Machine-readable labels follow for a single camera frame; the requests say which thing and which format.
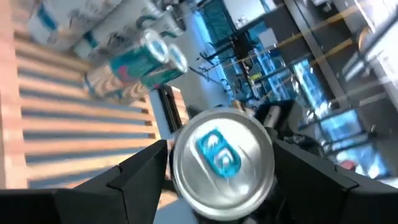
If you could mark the wooden slatted shelf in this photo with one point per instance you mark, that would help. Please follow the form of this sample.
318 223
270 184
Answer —
77 124

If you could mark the silver blue Red Bull can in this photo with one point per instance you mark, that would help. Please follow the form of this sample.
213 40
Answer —
133 62
164 74
224 165

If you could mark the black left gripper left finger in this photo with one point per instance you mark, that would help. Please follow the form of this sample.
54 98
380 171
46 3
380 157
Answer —
93 202

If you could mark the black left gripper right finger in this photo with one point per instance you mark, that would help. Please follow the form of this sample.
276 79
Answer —
342 205

